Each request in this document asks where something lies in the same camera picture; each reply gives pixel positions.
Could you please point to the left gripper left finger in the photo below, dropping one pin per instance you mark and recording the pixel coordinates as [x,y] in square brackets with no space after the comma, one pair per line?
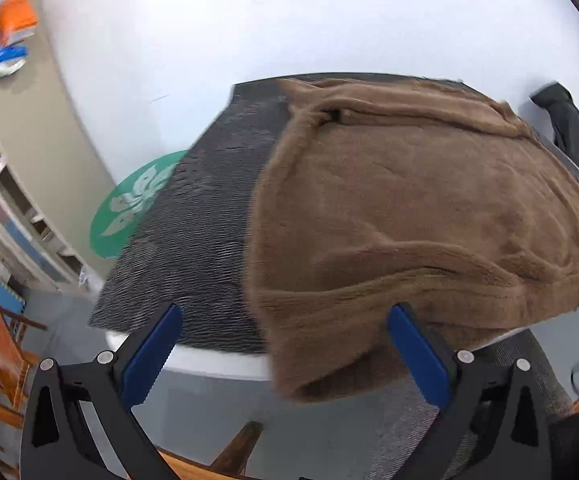
[56,441]

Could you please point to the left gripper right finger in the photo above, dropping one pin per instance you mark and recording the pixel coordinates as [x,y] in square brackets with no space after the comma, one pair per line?
[512,441]

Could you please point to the brown fleece garment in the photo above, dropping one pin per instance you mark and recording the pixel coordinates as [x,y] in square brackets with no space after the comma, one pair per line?
[410,191]

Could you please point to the wooden chair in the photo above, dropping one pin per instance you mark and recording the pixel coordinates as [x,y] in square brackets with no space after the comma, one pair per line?
[16,364]

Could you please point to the green round floor sticker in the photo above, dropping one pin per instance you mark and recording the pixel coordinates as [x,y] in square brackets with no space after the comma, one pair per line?
[122,209]

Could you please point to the dark grey patterned mat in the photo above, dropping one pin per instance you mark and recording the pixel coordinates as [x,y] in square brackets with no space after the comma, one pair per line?
[188,248]

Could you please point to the white shelf unit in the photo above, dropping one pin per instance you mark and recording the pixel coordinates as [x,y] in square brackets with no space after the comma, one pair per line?
[30,251]

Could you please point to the black garment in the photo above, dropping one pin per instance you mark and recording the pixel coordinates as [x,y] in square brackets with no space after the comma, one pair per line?
[557,101]

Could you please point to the blue white package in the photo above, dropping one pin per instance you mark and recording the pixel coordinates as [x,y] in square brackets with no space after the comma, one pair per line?
[12,59]

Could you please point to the orange box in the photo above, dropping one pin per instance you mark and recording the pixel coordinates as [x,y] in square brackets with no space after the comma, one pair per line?
[18,21]

